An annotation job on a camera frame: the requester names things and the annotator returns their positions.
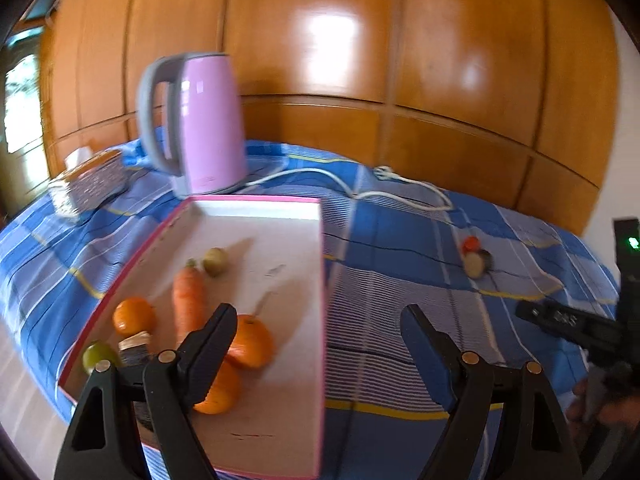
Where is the window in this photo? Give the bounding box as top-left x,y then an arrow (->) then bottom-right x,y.
2,30 -> 43,156

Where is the pink electric kettle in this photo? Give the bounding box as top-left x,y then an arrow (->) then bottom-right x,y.
136,51 -> 247,197

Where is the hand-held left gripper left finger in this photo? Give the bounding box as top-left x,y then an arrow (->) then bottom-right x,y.
54,303 -> 239,480

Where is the wooden wardrobe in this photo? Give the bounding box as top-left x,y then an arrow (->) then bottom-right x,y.
40,0 -> 618,236

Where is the orange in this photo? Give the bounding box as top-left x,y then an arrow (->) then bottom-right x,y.
192,360 -> 241,415
225,314 -> 275,370
113,297 -> 157,338

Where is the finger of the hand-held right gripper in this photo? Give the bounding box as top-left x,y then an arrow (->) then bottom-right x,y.
515,300 -> 623,356

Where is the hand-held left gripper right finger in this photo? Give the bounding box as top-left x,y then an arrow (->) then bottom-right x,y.
401,304 -> 583,480

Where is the small yellow-green fruit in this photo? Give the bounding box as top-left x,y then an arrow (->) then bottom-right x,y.
202,247 -> 230,277

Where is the green lime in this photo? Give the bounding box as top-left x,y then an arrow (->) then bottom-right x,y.
82,341 -> 122,376

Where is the white kettle power cord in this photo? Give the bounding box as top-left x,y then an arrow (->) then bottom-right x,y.
240,166 -> 453,212

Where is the eggplant piece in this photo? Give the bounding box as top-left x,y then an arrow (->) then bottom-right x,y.
464,250 -> 493,279
117,332 -> 152,367

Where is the glitter tissue box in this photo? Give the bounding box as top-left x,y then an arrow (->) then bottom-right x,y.
47,146 -> 128,221

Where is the person's right hand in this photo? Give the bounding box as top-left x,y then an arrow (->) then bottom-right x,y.
567,380 -> 640,441

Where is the blue plaid tablecloth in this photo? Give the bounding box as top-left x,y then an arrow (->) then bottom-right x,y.
0,139 -> 626,480

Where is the carrot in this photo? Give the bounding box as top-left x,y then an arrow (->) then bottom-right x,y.
172,258 -> 207,348

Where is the white tray with pink rim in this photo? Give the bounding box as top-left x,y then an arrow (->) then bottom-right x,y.
57,195 -> 328,478

